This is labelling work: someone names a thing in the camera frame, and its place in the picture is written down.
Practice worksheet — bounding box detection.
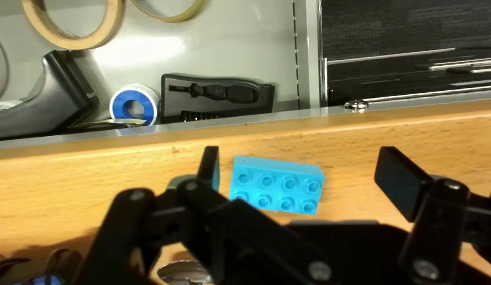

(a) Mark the black screwdriver case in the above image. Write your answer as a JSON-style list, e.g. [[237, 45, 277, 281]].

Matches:
[[158, 74, 277, 124]]

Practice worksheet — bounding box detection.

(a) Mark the black grey tape dispenser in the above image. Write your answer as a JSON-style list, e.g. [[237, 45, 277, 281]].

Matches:
[[0, 50, 101, 143]]

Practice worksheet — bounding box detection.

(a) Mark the light blue toy brick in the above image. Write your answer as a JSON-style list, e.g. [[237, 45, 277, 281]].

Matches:
[[226, 154, 326, 218]]

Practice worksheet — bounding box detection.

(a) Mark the thin tan tape roll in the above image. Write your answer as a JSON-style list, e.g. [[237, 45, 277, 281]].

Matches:
[[129, 0, 207, 25]]

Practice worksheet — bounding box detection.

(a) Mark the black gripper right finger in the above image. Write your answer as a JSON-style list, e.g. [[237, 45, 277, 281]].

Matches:
[[373, 146, 491, 285]]

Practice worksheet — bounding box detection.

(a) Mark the blue white thread tape roll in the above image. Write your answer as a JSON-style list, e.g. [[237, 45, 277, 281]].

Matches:
[[107, 85, 159, 129]]

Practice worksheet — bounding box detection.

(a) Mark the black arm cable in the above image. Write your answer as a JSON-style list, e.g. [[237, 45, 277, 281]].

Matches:
[[0, 246, 83, 285]]

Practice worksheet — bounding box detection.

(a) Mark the grey tape roll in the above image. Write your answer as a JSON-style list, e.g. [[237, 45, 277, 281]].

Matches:
[[0, 31, 11, 105]]

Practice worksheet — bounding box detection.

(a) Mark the large tan tape roll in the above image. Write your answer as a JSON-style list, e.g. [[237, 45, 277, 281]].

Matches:
[[20, 0, 126, 53]]

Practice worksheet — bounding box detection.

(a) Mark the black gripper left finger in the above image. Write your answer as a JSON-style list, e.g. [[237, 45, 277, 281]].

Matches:
[[75, 146, 334, 285]]

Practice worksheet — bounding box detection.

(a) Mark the black drawer cabinet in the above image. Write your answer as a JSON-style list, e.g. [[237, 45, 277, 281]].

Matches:
[[321, 45, 491, 108]]

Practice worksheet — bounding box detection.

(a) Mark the open grey metal drawer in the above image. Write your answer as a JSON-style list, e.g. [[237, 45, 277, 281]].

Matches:
[[0, 0, 324, 156]]

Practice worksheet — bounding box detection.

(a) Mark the silver round bolt head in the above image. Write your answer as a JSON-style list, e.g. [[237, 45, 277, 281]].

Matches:
[[343, 99, 370, 115]]

